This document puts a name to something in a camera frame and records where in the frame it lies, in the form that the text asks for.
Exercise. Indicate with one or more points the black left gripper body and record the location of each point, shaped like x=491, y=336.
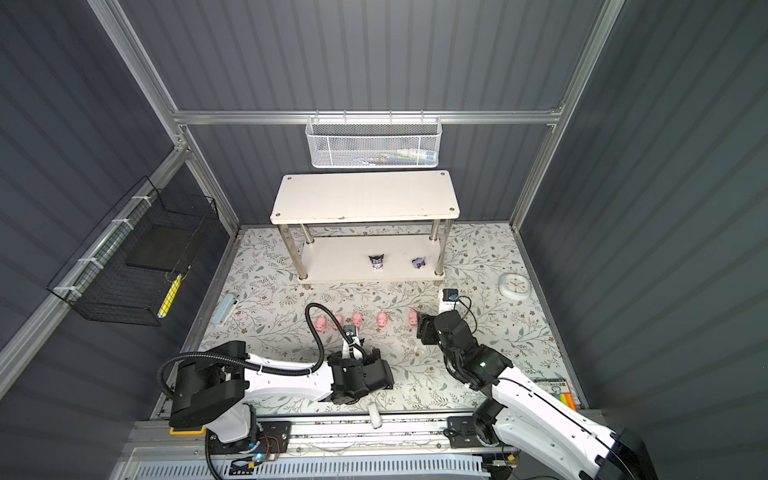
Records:
x=370, y=362

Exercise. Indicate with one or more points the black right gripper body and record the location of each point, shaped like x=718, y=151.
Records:
x=431, y=335

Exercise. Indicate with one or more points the purple black-bow figure toy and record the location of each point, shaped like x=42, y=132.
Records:
x=419, y=262

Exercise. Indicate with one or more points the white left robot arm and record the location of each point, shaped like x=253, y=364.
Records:
x=213, y=389

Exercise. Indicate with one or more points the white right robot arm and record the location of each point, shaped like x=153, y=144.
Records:
x=519, y=413

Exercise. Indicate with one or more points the white two-tier shelf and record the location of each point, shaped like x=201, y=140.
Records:
x=306, y=200

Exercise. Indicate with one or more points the coloured marker pack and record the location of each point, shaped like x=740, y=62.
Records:
x=558, y=388

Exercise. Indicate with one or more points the white and blue clock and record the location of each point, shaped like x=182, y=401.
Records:
x=513, y=286

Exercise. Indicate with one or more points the light blue eraser block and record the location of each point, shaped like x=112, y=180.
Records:
x=223, y=309

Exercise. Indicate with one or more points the yellow perforated board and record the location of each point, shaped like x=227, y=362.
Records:
x=170, y=297

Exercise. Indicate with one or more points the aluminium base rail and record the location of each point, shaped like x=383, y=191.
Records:
x=406, y=446

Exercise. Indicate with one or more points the white wire basket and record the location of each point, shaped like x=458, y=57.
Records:
x=389, y=145

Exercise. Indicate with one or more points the black wire basket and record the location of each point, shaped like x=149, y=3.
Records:
x=125, y=274

